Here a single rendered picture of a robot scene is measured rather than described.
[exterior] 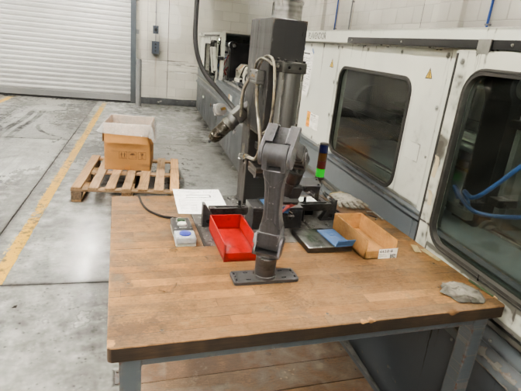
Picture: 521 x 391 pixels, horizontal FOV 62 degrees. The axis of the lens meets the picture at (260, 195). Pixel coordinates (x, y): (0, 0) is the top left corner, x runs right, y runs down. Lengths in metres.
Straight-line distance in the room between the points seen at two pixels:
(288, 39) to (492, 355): 1.24
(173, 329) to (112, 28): 9.81
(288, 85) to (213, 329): 0.86
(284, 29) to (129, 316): 1.06
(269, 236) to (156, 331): 0.40
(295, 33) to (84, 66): 9.31
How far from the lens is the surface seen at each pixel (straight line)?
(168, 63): 10.73
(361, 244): 1.56
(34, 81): 10.97
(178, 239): 1.47
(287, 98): 1.56
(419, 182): 1.94
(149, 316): 1.15
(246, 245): 1.51
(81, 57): 10.76
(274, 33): 1.62
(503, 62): 1.58
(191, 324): 1.12
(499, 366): 1.62
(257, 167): 1.57
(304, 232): 1.63
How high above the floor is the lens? 1.56
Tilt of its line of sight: 19 degrees down
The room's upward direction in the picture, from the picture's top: 6 degrees clockwise
